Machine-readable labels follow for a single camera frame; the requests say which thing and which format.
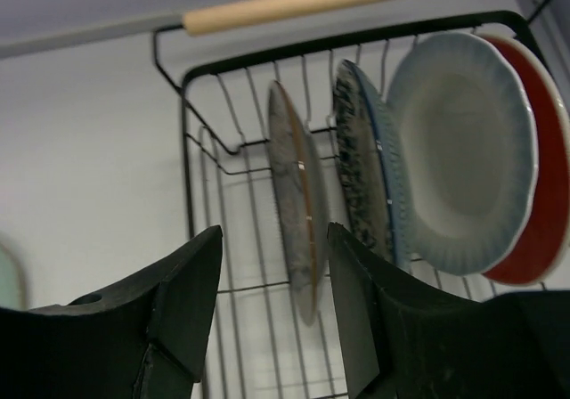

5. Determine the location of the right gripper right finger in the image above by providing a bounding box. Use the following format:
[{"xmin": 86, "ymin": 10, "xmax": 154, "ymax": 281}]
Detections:
[{"xmin": 328, "ymin": 223, "xmax": 569, "ymax": 398}]

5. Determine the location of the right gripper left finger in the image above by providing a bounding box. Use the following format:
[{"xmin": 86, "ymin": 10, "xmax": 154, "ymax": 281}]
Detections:
[{"xmin": 1, "ymin": 225, "xmax": 223, "ymax": 398}]

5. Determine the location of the grey reindeer plate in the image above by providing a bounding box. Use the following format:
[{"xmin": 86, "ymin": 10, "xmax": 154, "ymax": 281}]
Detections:
[{"xmin": 267, "ymin": 80, "xmax": 330, "ymax": 326}]

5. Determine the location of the blue patterned plate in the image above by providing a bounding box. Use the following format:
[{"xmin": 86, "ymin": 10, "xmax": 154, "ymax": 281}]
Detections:
[{"xmin": 332, "ymin": 60, "xmax": 413, "ymax": 271}]

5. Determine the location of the red plate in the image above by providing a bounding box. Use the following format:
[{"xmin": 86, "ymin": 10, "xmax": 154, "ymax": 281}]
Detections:
[{"xmin": 482, "ymin": 34, "xmax": 569, "ymax": 286}]

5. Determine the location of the black wire dish rack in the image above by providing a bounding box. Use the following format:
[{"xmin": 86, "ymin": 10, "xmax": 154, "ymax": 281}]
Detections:
[{"xmin": 175, "ymin": 0, "xmax": 569, "ymax": 398}]

